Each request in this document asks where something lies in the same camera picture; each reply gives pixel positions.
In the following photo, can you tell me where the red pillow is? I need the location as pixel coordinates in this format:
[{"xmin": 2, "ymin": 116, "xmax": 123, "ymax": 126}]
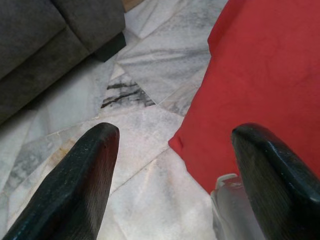
[{"xmin": 167, "ymin": 0, "xmax": 320, "ymax": 195}]

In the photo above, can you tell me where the dark grey fabric sofa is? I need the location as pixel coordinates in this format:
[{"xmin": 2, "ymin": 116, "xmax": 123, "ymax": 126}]
[{"xmin": 0, "ymin": 0, "xmax": 127, "ymax": 126}]

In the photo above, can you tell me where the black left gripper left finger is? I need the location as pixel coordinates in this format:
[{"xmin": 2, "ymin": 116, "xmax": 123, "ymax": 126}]
[{"xmin": 0, "ymin": 122, "xmax": 120, "ymax": 240}]

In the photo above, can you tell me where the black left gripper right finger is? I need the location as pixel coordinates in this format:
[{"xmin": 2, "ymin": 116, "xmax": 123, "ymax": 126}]
[{"xmin": 231, "ymin": 123, "xmax": 320, "ymax": 240}]

